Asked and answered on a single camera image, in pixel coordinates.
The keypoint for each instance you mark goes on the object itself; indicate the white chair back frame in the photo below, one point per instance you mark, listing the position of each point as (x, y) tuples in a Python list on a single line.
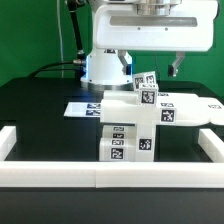
[(175, 109)]

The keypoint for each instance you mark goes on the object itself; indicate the white marker sheet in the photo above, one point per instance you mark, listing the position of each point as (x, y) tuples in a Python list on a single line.
[(82, 109)]

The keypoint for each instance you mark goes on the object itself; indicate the white tagged cube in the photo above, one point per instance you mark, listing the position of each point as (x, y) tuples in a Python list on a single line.
[(148, 94), (143, 77)]

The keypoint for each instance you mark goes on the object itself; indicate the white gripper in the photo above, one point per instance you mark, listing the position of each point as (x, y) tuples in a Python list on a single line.
[(155, 26)]

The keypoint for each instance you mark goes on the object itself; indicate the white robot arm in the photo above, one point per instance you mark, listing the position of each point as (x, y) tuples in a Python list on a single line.
[(101, 68)]

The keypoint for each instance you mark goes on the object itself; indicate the white U-shaped barrier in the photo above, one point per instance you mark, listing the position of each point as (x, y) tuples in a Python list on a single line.
[(103, 174)]

